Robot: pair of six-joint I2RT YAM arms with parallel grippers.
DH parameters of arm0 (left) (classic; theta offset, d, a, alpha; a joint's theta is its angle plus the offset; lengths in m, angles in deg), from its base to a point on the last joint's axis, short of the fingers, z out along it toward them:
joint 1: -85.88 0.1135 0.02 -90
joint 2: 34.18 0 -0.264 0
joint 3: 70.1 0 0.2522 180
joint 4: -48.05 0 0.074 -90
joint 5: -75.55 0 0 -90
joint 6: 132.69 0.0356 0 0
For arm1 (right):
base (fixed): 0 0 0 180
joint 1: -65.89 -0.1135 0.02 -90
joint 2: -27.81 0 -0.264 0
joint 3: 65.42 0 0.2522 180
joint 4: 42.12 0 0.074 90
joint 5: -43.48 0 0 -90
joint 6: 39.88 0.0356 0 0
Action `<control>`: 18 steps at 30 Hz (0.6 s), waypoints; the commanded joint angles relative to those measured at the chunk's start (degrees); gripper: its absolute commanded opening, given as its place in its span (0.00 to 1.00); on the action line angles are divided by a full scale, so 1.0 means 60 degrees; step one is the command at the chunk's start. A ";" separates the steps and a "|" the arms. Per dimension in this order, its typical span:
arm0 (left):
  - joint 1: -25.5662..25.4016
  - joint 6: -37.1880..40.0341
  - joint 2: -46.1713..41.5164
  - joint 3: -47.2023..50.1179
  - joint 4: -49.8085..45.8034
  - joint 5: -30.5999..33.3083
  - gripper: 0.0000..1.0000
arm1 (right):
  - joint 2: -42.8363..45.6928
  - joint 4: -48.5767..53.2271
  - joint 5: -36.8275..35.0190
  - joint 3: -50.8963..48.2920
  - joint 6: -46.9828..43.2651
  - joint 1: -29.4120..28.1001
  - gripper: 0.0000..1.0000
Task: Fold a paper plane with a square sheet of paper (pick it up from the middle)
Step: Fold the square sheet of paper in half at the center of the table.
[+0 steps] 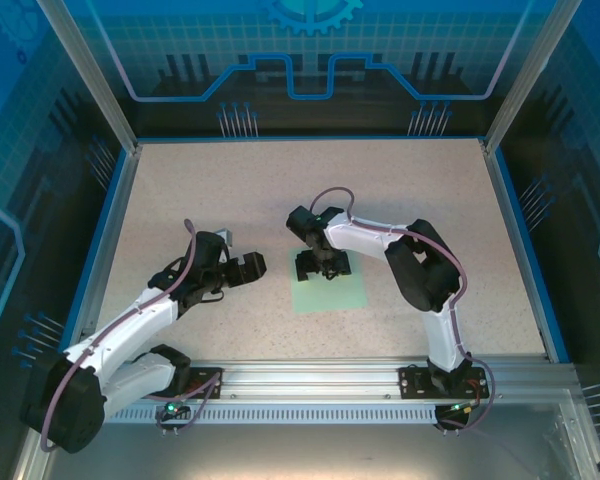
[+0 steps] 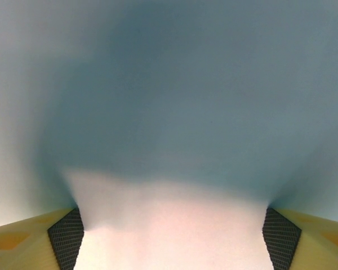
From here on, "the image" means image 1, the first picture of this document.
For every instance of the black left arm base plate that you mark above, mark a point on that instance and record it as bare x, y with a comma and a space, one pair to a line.
205, 374

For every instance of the light green paper sheet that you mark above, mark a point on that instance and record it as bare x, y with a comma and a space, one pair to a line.
330, 295

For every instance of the aluminium mounting rail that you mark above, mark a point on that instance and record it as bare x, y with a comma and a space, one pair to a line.
310, 380

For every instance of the small board with green light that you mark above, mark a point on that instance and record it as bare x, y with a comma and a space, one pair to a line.
455, 410
172, 410

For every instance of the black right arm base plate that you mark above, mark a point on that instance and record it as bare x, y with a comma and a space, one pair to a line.
415, 375

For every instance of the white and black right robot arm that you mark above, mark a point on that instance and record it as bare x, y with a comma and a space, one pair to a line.
365, 240

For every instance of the aluminium side rail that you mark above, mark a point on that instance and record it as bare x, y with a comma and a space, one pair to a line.
107, 250
518, 250

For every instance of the aluminium frame post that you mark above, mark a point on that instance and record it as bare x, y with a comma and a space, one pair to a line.
522, 75
91, 75

